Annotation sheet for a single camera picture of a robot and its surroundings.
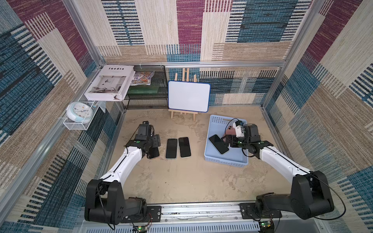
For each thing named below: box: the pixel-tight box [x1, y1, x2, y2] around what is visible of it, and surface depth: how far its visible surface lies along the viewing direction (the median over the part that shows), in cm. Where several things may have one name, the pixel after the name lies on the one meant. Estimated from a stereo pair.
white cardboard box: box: [84, 64, 136, 102], surface depth 76 cm
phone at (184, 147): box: [178, 136, 193, 159], surface depth 98 cm
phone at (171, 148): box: [165, 137, 178, 160], surface depth 98 cm
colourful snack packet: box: [130, 70, 155, 86], surface depth 85 cm
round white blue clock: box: [66, 101, 94, 124], surface depth 67 cm
